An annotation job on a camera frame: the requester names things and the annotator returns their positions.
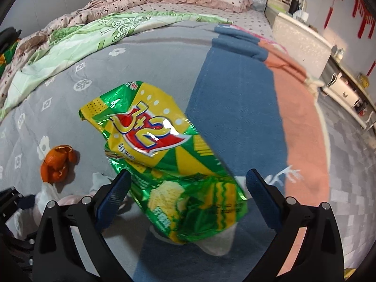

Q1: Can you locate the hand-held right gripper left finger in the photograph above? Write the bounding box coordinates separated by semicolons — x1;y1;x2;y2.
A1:
33;170;132;282

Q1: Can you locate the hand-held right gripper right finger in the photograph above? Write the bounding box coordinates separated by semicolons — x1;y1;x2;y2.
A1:
246;169;344;282

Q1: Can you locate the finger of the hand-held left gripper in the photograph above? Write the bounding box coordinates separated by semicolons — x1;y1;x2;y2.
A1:
0;187;35;212

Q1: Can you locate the green yellow snack packet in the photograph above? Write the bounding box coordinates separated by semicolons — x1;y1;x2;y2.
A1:
79;81;249;245

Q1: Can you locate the pink foam net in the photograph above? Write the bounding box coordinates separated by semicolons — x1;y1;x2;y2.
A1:
57;194;96;213

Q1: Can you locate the orange peel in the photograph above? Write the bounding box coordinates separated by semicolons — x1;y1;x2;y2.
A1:
40;145;79;183

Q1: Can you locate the grey blue orange printed blanket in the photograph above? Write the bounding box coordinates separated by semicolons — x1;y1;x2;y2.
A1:
0;20;331;282

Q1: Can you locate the white coffee table with drawer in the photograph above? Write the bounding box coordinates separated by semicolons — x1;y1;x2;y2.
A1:
321;56;376;130

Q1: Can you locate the white nightstand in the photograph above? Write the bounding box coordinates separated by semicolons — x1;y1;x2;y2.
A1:
266;0;341;78

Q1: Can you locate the green floral quilt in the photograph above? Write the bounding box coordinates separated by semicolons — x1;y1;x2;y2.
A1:
0;11;232;118

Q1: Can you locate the pink polka dot ruffled quilt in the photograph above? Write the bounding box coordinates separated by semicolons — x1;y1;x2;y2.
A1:
0;0;165;103

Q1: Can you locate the large red tasselled wall hanging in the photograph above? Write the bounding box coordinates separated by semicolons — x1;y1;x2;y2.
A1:
352;0;376;39

